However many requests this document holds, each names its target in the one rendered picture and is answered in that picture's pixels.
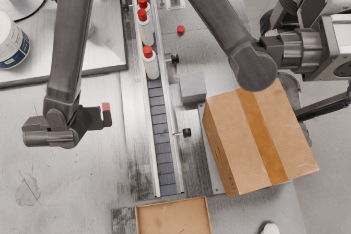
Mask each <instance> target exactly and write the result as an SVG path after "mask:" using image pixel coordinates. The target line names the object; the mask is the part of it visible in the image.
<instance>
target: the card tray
mask: <svg viewBox="0 0 351 234"><path fill-rule="evenodd" d="M135 215H136V227H137V234H213V233H212V227H211V223H210V217H209V211H208V205H207V199H206V196H200V197H194V198H187V199H182V200H176V201H169V202H163V203H156V204H149V205H143V206H135Z"/></svg>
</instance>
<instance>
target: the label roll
mask: <svg viewBox="0 0 351 234"><path fill-rule="evenodd" d="M29 50H30V40H29V38H28V36H27V35H26V34H25V33H24V32H23V31H22V30H21V29H20V28H19V27H18V26H17V25H16V24H15V23H14V21H13V20H12V19H11V18H10V17H9V16H8V15H7V14H6V13H5V12H3V11H1V10H0V69H9V68H12V67H15V66H17V65H18V64H20V63H21V62H22V61H23V60H24V59H25V58H26V56H27V55H28V53H29Z"/></svg>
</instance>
